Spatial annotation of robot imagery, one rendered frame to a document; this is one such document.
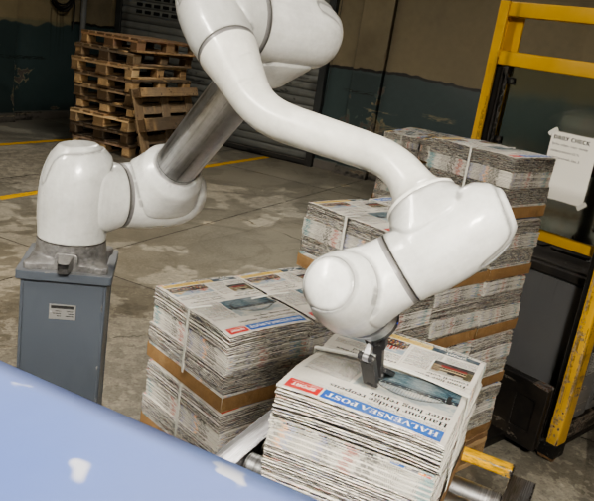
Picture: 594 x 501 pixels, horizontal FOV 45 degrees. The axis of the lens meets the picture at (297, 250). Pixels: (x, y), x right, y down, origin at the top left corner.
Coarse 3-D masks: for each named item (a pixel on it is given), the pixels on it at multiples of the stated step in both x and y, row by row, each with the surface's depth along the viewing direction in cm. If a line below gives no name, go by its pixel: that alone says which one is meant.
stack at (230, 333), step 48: (192, 288) 210; (240, 288) 217; (288, 288) 223; (480, 288) 260; (192, 336) 197; (240, 336) 185; (288, 336) 198; (432, 336) 248; (240, 384) 191; (192, 432) 200; (240, 432) 197
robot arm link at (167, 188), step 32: (288, 0) 123; (320, 0) 130; (288, 32) 124; (320, 32) 128; (288, 64) 130; (320, 64) 134; (224, 96) 141; (192, 128) 150; (224, 128) 148; (160, 160) 162; (192, 160) 157; (160, 192) 163; (192, 192) 167; (128, 224) 168; (160, 224) 173
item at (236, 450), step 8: (264, 416) 153; (256, 424) 149; (264, 424) 149; (248, 432) 145; (256, 432) 146; (264, 432) 146; (232, 440) 142; (240, 440) 142; (248, 440) 143; (256, 440) 143; (264, 440) 144; (224, 448) 139; (232, 448) 139; (240, 448) 139; (248, 448) 140; (256, 448) 142; (224, 456) 136; (232, 456) 136; (240, 456) 137; (240, 464) 136
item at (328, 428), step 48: (288, 384) 117; (336, 384) 120; (384, 384) 124; (288, 432) 119; (336, 432) 114; (384, 432) 111; (432, 432) 110; (288, 480) 121; (336, 480) 117; (384, 480) 113; (432, 480) 109
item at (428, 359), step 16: (336, 336) 140; (400, 336) 145; (384, 352) 136; (400, 352) 137; (416, 352) 138; (432, 352) 140; (448, 352) 141; (416, 368) 132; (432, 368) 133; (448, 368) 134; (464, 368) 135; (480, 368) 136; (464, 384) 128; (480, 384) 140; (464, 432) 141
